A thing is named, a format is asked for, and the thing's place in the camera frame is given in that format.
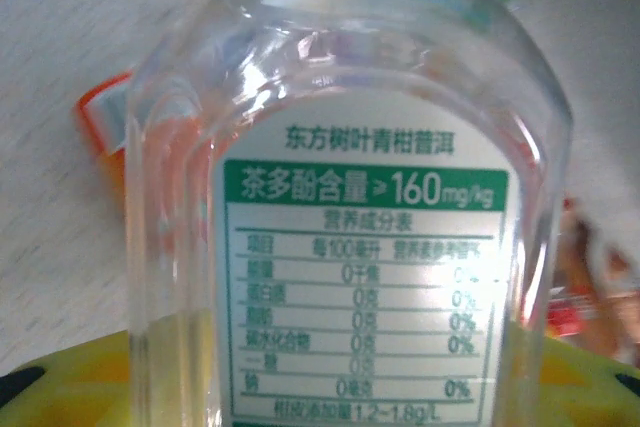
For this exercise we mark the orange snack packet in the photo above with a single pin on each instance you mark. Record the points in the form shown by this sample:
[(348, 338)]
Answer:
[(102, 122)]

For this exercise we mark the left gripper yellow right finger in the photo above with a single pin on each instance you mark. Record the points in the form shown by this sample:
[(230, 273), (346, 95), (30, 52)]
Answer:
[(595, 392)]

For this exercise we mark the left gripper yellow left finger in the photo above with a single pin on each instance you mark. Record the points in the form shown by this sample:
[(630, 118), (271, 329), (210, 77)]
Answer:
[(60, 387)]

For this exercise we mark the clear bottle green white label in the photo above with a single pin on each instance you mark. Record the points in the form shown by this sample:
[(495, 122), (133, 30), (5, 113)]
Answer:
[(360, 267)]

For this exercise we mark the red colourful snack packet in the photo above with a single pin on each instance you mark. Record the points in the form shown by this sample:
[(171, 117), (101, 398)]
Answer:
[(595, 292)]

